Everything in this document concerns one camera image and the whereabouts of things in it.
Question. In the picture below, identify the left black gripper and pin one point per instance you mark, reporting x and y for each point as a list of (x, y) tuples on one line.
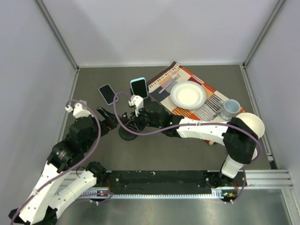
[(110, 122)]

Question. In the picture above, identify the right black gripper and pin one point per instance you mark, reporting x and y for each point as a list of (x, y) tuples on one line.
[(138, 119)]

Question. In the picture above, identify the black phone stand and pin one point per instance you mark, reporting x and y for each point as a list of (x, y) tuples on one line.
[(146, 100), (124, 134)]

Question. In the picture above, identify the purple case phone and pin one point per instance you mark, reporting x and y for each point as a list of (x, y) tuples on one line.
[(107, 93)]

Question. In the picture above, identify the blue case phone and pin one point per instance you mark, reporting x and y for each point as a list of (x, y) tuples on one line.
[(139, 87)]

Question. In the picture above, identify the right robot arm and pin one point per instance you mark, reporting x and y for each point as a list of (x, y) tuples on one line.
[(239, 135)]

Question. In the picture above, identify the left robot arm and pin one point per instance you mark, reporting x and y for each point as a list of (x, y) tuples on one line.
[(46, 203)]

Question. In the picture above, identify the white paper plate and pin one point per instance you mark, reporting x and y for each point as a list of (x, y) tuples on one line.
[(188, 95)]

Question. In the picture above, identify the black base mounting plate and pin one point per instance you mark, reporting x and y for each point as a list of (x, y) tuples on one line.
[(163, 182)]

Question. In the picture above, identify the colourful patterned cloth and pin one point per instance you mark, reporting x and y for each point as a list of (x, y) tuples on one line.
[(207, 112)]

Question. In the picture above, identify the light blue mug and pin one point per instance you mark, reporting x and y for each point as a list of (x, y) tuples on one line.
[(229, 108)]

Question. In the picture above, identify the white bowl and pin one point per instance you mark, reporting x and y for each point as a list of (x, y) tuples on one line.
[(253, 122)]

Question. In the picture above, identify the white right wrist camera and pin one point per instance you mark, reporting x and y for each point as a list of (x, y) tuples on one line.
[(136, 102)]

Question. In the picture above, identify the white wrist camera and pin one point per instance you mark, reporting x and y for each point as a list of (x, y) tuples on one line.
[(78, 110), (136, 102)]

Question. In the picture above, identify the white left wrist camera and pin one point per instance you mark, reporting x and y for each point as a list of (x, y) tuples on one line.
[(78, 110)]

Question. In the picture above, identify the pink handled fork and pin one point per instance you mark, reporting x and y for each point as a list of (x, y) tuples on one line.
[(174, 79)]

